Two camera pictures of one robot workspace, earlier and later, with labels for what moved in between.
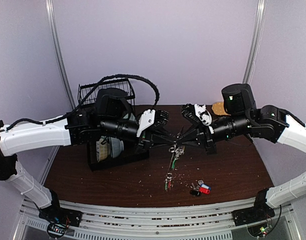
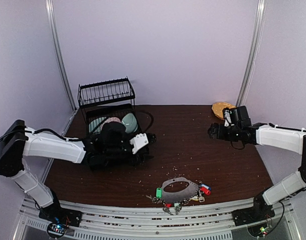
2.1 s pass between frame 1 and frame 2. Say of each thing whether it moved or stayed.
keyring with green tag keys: moved
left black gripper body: moved
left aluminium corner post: stayed
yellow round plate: stayed
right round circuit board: stayed
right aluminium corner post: stayed
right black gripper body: moved
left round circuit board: stayed
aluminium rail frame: stayed
